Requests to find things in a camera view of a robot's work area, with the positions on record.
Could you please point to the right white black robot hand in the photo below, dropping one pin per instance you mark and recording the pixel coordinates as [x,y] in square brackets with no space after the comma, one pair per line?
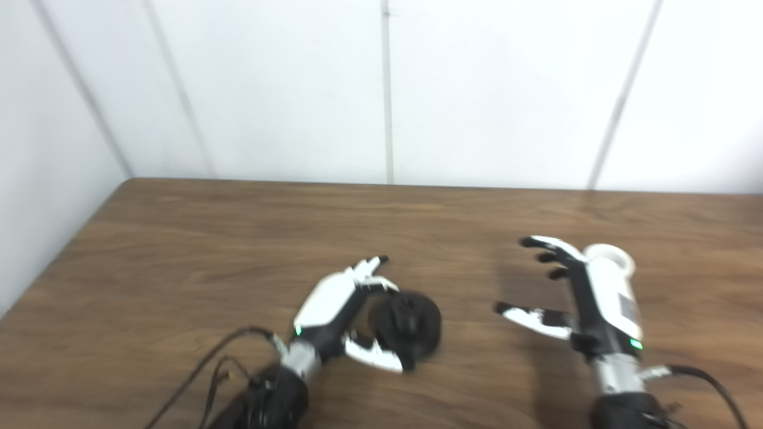
[602,298]

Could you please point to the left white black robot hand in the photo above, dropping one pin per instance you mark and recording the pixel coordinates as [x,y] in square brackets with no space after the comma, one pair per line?
[328,310]

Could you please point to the round black part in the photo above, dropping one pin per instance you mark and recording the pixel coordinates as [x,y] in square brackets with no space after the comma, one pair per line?
[408,325]

